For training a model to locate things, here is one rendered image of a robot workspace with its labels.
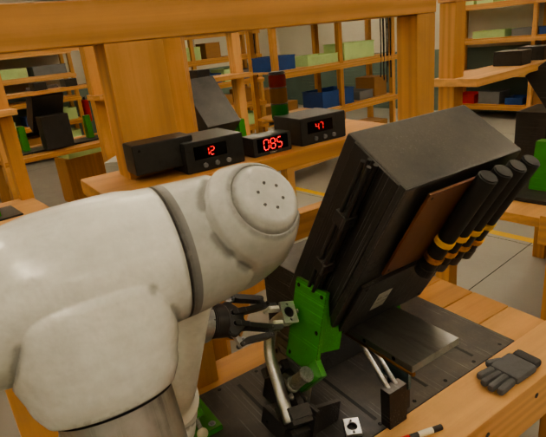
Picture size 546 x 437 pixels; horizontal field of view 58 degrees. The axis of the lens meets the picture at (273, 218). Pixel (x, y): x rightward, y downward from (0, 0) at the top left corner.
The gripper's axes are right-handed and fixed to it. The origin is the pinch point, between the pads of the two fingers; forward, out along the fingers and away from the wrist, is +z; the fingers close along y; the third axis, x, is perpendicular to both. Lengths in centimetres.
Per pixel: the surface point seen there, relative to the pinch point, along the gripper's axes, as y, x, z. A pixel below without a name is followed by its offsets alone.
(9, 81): 699, 618, 99
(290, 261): 16.7, 3.2, 12.9
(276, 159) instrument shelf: 36.2, -15.2, 1.3
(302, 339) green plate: -6.4, -0.3, 4.6
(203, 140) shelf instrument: 40.0, -13.1, -18.3
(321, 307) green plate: -2.6, -11.0, 3.3
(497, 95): 441, 144, 796
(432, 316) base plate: -3, 5, 70
